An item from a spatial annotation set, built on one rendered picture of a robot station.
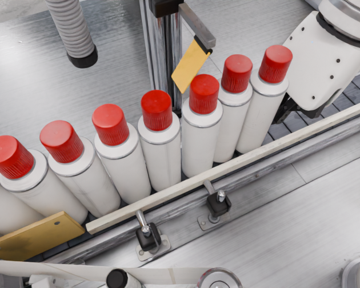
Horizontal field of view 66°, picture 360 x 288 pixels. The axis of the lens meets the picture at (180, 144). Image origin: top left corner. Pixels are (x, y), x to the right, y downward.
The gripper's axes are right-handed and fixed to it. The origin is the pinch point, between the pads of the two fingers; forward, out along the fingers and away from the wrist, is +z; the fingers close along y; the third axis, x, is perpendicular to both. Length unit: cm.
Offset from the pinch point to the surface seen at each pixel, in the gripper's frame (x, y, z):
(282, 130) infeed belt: 5.1, 0.5, 4.9
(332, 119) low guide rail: 10.4, 3.9, -0.7
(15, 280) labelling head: -40.7, 6.0, 18.9
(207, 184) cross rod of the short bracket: -13.4, 5.1, 8.3
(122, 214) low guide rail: -26.3, 4.1, 12.5
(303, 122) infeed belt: 9.4, 0.7, 3.3
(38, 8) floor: -5, -214, 102
